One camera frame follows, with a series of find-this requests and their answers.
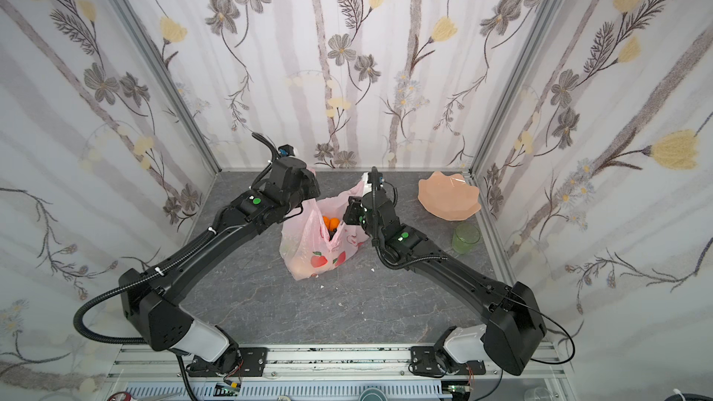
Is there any pink plastic bag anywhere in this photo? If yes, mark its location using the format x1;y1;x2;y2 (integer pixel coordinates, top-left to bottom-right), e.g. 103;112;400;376
280;176;369;280

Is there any pink scalloped bowl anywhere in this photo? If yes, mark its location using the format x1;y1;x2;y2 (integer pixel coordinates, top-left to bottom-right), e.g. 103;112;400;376
418;171;482;221

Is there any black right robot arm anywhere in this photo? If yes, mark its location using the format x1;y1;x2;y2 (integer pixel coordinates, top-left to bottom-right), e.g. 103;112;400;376
344;168;551;378

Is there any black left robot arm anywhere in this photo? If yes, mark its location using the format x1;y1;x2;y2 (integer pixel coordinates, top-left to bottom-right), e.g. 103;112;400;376
72;133;319;376

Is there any orange fake fruit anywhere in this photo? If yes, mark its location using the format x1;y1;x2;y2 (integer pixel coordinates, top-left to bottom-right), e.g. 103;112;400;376
322;216;341;236

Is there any green translucent cup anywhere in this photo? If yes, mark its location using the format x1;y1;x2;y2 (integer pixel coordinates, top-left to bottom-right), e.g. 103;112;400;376
452;222;482;255

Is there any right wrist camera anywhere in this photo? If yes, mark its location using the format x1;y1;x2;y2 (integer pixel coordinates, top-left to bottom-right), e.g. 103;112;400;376
361;167;384;196

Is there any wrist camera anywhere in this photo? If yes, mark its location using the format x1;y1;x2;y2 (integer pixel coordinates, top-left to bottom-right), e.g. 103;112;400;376
278;144;296;159
361;167;384;196

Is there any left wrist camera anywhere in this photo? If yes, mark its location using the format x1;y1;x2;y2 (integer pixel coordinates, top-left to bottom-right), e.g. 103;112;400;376
278;144;296;159

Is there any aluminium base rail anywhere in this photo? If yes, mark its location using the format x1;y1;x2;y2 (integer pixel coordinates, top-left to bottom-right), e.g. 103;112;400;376
104;343;576;400

